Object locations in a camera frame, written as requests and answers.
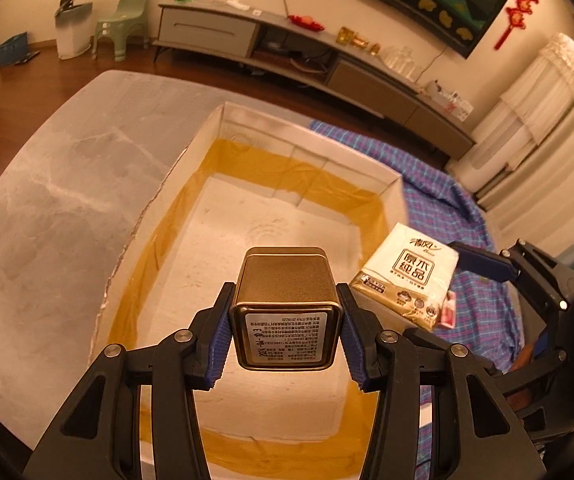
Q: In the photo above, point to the clear glass cups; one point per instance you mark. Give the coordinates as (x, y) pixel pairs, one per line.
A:
(401, 62)

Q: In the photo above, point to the white cardboard box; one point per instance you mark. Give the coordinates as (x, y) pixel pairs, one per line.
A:
(248, 179)

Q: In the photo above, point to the gold metal tin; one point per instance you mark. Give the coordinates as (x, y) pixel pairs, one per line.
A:
(286, 314)

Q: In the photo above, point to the green plastic chair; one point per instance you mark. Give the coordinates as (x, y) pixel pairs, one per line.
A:
(129, 19)

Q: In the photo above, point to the red chinese knot decoration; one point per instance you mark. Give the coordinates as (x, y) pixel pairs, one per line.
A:
(516, 18)

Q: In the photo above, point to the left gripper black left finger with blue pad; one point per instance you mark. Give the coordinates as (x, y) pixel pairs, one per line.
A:
(95, 434)

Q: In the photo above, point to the red tray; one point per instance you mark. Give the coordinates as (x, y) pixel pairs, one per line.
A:
(305, 22)

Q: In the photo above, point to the grey tv cabinet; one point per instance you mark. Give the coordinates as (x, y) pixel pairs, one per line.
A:
(269, 42)

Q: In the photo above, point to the white tissue pack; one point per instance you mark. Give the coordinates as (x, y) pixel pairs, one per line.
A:
(406, 280)

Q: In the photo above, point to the blue plastic basket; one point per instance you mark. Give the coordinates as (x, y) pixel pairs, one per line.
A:
(14, 49)

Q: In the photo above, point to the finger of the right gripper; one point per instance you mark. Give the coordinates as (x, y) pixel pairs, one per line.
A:
(487, 264)

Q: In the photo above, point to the blue plaid cloth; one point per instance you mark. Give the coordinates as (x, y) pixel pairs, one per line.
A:
(486, 321)

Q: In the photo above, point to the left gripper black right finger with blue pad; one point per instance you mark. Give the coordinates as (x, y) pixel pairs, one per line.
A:
(439, 412)

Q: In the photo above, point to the pink small item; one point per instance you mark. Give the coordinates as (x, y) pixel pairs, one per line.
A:
(447, 315)

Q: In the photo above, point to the gold jar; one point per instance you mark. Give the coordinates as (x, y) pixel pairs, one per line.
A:
(344, 36)

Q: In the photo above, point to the white box on cabinet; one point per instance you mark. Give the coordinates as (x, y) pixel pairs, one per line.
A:
(449, 100)

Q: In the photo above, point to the white air conditioner with cover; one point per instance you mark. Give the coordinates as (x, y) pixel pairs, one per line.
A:
(523, 117)

